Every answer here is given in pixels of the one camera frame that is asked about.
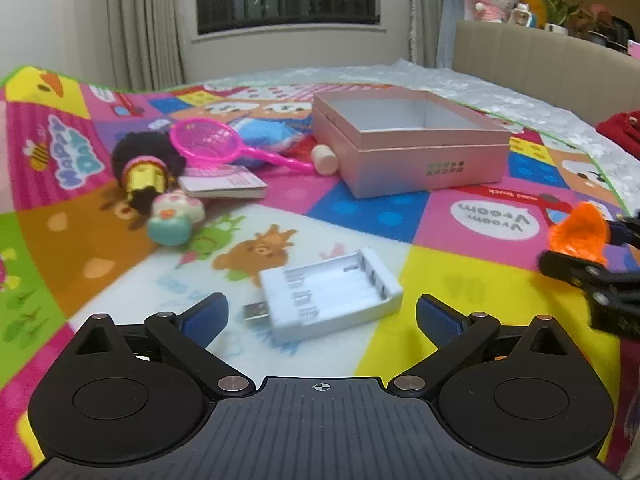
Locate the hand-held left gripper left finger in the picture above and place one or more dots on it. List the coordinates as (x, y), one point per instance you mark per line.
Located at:
(202, 317)

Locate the colourful cartoon play mat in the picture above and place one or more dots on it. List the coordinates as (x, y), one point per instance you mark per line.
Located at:
(450, 280)

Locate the beige curtain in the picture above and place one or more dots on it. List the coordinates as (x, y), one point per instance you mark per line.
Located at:
(145, 20)

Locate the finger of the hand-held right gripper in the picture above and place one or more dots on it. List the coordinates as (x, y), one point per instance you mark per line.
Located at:
(625, 230)
(570, 266)

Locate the orange translucent plastic toy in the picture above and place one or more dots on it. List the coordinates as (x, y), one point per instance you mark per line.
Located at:
(580, 232)

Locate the pink toy net racket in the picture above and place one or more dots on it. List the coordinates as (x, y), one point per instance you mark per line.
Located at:
(200, 140)

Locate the yellow duck plush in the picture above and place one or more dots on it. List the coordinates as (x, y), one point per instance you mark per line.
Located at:
(535, 2)

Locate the blue plush toy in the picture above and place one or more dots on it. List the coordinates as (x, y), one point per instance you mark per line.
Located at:
(270, 135)

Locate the beige padded headboard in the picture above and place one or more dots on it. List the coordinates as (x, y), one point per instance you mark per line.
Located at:
(525, 55)

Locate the small printed card box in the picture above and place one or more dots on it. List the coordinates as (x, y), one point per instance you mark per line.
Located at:
(225, 182)

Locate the red-leaved potted plant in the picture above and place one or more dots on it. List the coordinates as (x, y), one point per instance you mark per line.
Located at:
(597, 20)

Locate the pale wooden cylinder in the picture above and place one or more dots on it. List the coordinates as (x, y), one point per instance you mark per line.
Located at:
(324, 159)

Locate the white quilted bedspread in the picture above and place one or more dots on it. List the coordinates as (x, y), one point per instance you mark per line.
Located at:
(540, 105)

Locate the pink and mint squishy toy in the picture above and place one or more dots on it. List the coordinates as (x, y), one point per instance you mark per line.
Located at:
(170, 225)

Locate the small perfume bottle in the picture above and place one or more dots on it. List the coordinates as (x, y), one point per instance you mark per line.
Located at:
(522, 15)

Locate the red cloth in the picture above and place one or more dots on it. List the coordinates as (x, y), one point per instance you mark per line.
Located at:
(620, 132)

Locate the black plush toy gold band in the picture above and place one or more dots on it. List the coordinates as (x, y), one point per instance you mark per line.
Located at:
(135, 147)

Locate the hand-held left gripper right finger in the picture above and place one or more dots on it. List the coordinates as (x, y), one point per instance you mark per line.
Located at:
(440, 317)

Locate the green potted plant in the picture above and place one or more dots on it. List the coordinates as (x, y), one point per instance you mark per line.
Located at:
(557, 7)

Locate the white battery charger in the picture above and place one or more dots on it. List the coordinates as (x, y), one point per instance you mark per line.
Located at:
(325, 300)

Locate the pink cardboard box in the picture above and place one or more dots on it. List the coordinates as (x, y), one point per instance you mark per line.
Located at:
(400, 170)

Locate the white lace curtain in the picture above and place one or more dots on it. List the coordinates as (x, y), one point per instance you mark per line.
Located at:
(425, 10)

